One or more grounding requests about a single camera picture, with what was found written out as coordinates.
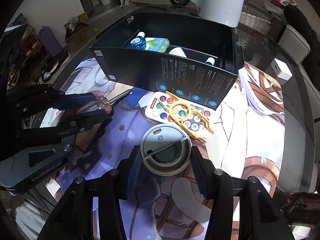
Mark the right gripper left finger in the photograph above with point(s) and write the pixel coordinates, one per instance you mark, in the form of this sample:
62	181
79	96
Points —
72	218

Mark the yellow plastic opener tool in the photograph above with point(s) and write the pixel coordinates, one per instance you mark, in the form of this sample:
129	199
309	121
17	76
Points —
180	120

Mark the round white grey device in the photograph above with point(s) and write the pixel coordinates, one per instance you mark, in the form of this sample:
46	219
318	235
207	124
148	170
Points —
165	150

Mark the black cardboard storage box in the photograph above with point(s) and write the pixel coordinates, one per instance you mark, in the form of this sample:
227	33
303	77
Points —
180	70

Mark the clear handle screwdriver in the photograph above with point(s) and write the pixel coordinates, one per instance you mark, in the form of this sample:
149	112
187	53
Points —
103	103

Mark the purple bag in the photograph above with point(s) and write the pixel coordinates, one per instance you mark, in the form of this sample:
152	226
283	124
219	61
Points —
49	40

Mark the blue eye drop bottle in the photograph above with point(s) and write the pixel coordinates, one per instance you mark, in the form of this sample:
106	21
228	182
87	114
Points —
139	42
210	61

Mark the white charger cube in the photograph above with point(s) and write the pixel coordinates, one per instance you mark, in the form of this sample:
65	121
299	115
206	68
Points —
281	70

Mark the green white tissue pack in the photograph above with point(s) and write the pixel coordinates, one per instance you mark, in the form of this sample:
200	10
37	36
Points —
157	44

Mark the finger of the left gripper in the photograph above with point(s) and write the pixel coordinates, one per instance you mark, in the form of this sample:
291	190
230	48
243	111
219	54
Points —
74	124
73	100

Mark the white colourful button remote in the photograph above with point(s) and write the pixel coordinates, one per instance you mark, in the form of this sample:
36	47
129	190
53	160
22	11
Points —
156	112

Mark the beige sofa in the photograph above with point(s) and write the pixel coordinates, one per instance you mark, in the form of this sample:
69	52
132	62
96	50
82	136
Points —
298	49

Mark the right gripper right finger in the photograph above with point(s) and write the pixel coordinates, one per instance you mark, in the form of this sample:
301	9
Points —
260	217

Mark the brown cardboard box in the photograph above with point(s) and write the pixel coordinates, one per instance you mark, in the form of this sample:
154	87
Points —
79	31

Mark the white woven basket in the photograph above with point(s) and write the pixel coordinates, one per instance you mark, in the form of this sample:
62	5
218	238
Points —
255	18

